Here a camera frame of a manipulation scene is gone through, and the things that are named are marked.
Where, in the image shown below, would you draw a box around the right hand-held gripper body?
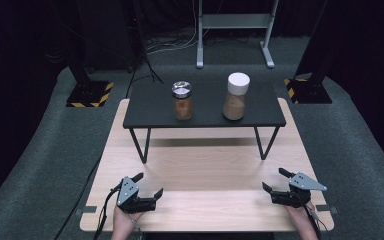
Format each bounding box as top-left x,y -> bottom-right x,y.
270,171 -> 328,209

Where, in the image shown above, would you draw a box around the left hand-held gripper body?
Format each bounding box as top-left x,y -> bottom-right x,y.
115,176 -> 158,215

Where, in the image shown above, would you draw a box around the metal-lid glass spice jar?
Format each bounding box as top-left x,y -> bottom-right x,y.
171,80 -> 194,121

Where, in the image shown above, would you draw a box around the white-lid glass spice jar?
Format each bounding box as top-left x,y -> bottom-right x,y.
222,72 -> 251,121

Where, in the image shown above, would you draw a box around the black shelf with wire legs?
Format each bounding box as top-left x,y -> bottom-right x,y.
122,81 -> 287,165

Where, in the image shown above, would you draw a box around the person's left hand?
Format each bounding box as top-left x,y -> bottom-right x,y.
110,205 -> 145,240

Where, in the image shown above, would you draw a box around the person's right hand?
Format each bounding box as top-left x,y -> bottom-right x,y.
284,200 -> 318,240

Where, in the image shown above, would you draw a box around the grey tape strip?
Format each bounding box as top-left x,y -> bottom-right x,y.
315,204 -> 339,214
75,205 -> 98,215

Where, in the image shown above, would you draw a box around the black stand with hazard-striped base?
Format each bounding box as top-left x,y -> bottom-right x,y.
283,0 -> 333,105
65,49 -> 115,109

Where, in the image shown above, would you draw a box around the black tripod legs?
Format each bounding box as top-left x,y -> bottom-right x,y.
125,0 -> 164,98

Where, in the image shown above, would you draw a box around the left hand-held gripper cable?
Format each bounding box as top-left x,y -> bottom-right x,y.
93,187 -> 122,240

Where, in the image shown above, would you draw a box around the hand-held gripper cable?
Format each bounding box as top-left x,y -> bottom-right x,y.
304,201 -> 330,240
93,187 -> 122,240

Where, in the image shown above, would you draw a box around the right hand-held gripper cable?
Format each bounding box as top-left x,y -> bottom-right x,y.
304,201 -> 330,240

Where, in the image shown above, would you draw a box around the black floor cable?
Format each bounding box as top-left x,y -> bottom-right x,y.
53,155 -> 103,240

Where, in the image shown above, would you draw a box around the bundle of floor cables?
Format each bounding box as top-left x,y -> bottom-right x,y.
145,0 -> 214,55

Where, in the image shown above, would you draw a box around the grey metal stand frame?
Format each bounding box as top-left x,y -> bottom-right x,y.
195,0 -> 280,70

